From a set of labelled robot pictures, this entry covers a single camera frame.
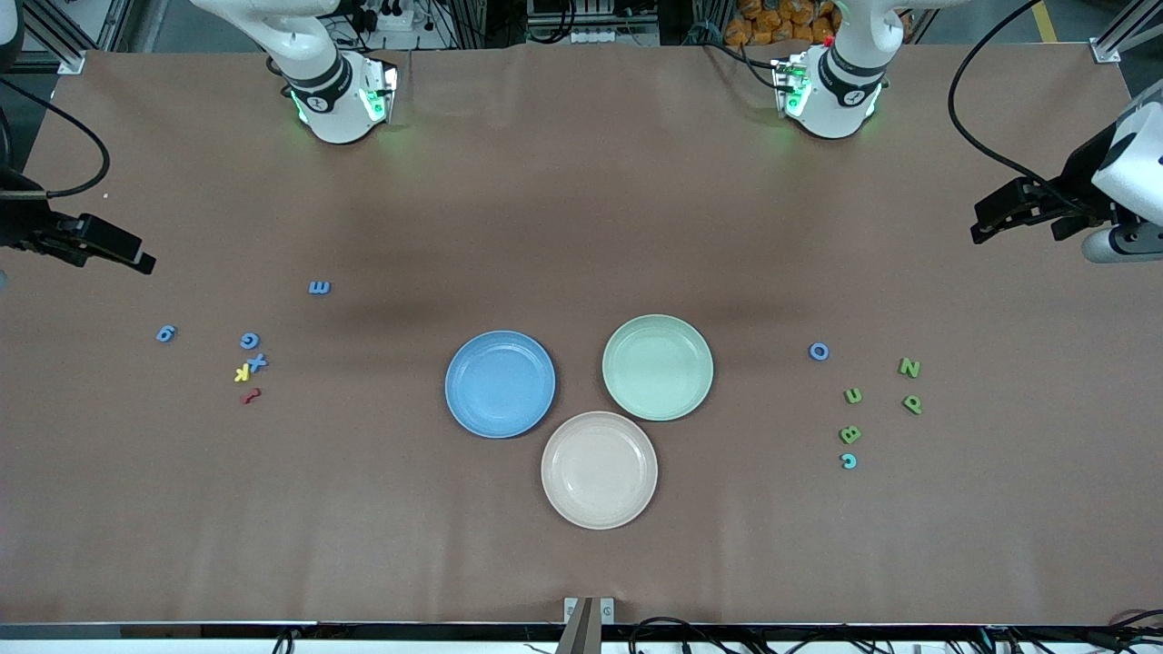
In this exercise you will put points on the long white power strip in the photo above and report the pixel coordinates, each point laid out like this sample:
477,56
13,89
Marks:
591,36

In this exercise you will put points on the green letter B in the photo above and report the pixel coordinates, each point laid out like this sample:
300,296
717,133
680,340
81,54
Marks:
849,434

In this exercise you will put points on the green letter N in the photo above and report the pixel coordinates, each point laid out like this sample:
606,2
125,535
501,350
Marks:
909,367

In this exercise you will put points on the blue plate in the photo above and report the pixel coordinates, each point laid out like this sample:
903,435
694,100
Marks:
500,384

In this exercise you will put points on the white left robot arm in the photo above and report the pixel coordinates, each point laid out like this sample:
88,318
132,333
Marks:
836,118

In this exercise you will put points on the beige plate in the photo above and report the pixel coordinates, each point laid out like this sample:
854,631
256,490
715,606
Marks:
599,470

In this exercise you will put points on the green letter P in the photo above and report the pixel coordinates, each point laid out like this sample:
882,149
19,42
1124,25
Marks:
912,404

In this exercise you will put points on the blue letter G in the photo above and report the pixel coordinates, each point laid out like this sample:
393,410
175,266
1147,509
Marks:
244,343

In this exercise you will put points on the green plate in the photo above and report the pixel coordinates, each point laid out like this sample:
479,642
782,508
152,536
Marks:
658,367

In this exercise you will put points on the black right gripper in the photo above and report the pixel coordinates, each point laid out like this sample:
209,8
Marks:
20,222

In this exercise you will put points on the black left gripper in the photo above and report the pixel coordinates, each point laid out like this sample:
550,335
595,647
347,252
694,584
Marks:
1078,181

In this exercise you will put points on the blue letter O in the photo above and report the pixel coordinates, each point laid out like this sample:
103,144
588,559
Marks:
812,351

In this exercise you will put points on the brown table cover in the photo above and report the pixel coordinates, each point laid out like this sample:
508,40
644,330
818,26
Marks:
581,227

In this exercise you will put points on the small metal bracket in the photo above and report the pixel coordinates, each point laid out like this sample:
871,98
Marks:
571,610

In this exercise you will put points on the aluminium frame post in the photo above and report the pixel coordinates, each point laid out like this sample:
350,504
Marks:
54,41
1122,32

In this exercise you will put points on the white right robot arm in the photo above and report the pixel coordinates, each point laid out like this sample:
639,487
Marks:
341,123

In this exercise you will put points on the blue letter X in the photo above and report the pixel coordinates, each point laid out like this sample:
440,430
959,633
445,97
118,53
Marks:
258,362

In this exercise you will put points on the base connector panel green light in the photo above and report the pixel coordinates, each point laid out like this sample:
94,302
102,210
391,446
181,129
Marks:
789,86
377,91

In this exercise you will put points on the pile of orange fruit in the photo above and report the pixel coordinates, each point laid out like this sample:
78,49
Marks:
772,23

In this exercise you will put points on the small white power strip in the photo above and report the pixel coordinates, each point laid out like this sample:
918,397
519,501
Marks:
395,20

